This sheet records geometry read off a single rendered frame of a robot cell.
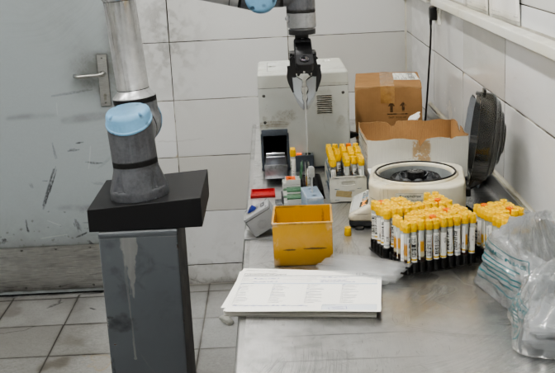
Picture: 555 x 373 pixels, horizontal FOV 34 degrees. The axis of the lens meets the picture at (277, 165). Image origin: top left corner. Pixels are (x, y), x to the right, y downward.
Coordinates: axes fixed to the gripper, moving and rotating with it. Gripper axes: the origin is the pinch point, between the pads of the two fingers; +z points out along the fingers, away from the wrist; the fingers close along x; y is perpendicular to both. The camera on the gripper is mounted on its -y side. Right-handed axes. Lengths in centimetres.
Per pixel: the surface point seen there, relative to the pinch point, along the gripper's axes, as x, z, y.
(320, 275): 1, 24, -61
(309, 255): 3, 24, -51
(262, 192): 12.8, 25.8, 7.8
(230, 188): 28, 68, 164
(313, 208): 0.8, 16.8, -38.8
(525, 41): -47, -20, -42
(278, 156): 7.5, 18.9, 21.1
